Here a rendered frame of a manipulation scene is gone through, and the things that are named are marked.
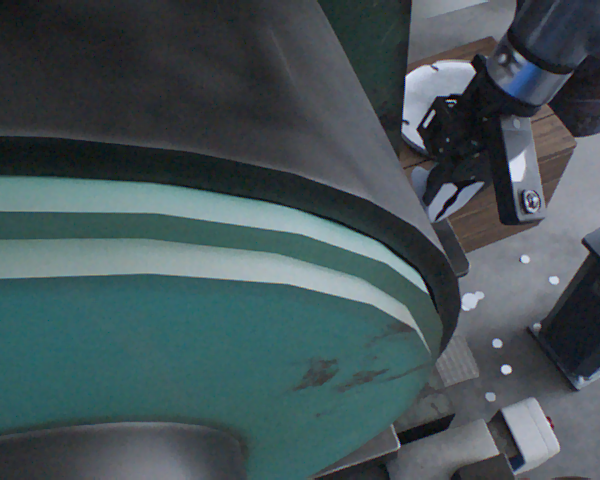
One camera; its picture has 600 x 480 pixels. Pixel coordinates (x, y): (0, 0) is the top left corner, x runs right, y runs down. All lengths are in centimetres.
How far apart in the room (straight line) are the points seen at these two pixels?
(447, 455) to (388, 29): 67
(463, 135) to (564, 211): 114
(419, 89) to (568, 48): 90
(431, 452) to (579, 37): 51
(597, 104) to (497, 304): 62
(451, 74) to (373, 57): 131
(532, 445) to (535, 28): 51
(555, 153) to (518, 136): 79
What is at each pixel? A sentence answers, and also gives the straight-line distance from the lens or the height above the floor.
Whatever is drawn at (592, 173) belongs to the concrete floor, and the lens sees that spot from 189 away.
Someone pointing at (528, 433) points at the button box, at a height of 63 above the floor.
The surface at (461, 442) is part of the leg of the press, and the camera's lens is 83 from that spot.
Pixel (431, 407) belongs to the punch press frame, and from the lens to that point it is 83.
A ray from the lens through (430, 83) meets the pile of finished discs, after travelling 150.
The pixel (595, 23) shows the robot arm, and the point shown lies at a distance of 60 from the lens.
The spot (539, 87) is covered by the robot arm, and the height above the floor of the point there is 100.
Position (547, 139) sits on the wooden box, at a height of 35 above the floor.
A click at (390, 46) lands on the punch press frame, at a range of 22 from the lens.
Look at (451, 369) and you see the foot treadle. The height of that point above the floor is 16.
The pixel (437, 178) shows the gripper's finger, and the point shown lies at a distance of 69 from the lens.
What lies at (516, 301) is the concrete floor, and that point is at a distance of 163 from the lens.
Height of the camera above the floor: 145
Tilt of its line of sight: 60 degrees down
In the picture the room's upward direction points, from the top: 11 degrees counter-clockwise
